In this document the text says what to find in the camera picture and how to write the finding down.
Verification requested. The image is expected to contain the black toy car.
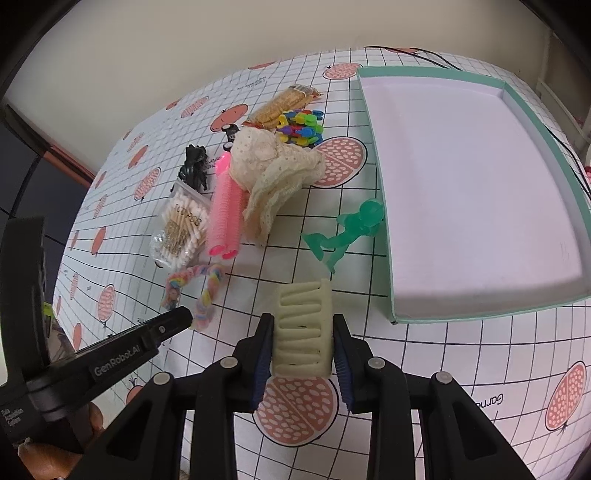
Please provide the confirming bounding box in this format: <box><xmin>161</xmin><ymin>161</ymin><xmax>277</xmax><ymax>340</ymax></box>
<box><xmin>221</xmin><ymin>124</ymin><xmax>239</xmax><ymax>152</ymax></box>

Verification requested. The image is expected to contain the colourful plastic block toy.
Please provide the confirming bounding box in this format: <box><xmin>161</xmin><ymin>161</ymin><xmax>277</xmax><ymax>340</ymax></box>
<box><xmin>276</xmin><ymin>109</ymin><xmax>325</xmax><ymax>148</ymax></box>

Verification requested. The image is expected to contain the pastel braided rope toy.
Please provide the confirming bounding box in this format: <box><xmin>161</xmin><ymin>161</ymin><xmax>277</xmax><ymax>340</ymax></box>
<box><xmin>160</xmin><ymin>264</ymin><xmax>224</xmax><ymax>331</ymax></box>

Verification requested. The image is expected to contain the cotton swab bag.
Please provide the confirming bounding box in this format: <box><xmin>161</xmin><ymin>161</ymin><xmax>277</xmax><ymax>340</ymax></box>
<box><xmin>149</xmin><ymin>180</ymin><xmax>211</xmax><ymax>272</ymax></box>

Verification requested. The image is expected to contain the person's left hand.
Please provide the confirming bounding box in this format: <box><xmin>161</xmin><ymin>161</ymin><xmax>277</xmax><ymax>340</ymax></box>
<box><xmin>18</xmin><ymin>402</ymin><xmax>104</xmax><ymax>480</ymax></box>

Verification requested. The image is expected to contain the green plastic toy figure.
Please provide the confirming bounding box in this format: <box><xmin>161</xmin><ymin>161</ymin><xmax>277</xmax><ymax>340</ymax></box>
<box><xmin>301</xmin><ymin>199</ymin><xmax>386</xmax><ymax>274</ymax></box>

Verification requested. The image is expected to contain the cream foam hair clip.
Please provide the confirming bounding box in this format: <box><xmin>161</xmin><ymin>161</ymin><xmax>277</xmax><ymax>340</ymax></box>
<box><xmin>271</xmin><ymin>278</ymin><xmax>332</xmax><ymax>379</ymax></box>

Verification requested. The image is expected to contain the cracker snack packet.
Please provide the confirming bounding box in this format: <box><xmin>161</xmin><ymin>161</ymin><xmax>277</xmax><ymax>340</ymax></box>
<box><xmin>243</xmin><ymin>84</ymin><xmax>321</xmax><ymax>130</ymax></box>

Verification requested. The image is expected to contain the pomegranate grid tablecloth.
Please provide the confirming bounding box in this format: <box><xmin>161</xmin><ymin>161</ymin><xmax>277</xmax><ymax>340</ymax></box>
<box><xmin>53</xmin><ymin>48</ymin><xmax>590</xmax><ymax>479</ymax></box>

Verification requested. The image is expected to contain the teal shallow box tray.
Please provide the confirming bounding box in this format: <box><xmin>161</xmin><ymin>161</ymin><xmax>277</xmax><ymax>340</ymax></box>
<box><xmin>358</xmin><ymin>66</ymin><xmax>590</xmax><ymax>323</ymax></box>

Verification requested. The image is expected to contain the pink hair roller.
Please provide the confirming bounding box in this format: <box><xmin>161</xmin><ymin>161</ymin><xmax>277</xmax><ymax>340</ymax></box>
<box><xmin>206</xmin><ymin>152</ymin><xmax>246</xmax><ymax>260</ymax></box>

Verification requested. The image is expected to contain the black robot toy figure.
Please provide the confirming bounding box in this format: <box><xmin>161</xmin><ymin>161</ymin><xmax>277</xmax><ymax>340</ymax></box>
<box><xmin>178</xmin><ymin>144</ymin><xmax>208</xmax><ymax>192</ymax></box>

